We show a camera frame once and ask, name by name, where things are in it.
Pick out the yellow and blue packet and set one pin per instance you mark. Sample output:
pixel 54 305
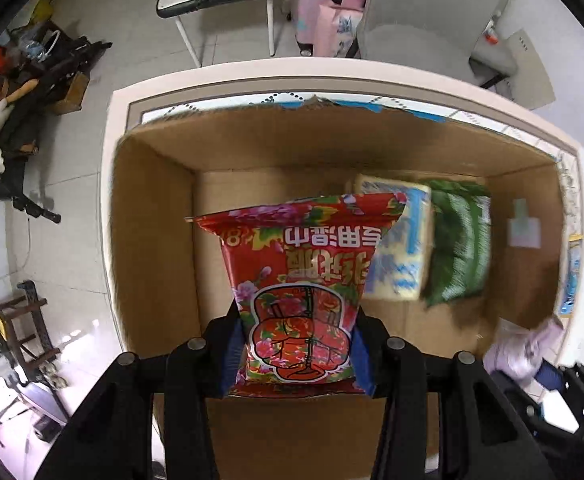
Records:
pixel 407 255

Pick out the green packet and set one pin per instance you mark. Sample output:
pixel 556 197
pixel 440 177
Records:
pixel 459 245

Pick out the yellow bag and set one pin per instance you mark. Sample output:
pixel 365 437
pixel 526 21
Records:
pixel 44 5

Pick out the red floral packet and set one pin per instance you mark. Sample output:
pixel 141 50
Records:
pixel 292 280

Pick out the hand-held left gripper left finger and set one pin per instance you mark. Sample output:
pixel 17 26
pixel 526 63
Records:
pixel 228 360

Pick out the dark wooden chair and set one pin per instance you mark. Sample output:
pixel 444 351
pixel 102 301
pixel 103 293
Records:
pixel 27 340

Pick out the small brown cardboard carton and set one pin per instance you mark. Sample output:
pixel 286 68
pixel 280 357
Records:
pixel 72 92

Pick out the black stand pile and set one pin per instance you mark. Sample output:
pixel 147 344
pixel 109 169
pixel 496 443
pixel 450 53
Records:
pixel 47 85

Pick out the lilac packet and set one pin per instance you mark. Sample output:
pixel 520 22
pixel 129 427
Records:
pixel 514 355

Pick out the grey office chair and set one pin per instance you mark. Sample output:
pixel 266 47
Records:
pixel 422 20

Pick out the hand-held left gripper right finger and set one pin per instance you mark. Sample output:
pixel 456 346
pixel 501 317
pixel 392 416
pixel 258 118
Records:
pixel 365 362

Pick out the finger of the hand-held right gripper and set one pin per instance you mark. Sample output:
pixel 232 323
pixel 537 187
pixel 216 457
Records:
pixel 547 377
pixel 509 400

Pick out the pink gift bag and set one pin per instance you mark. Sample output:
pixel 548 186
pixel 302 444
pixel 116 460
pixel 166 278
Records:
pixel 334 32

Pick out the brown cardboard box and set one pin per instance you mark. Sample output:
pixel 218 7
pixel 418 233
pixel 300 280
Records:
pixel 162 240

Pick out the white folding chair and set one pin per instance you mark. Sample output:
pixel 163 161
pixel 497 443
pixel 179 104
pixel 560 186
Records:
pixel 207 0

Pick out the light blue packet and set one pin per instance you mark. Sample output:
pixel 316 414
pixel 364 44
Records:
pixel 573 275

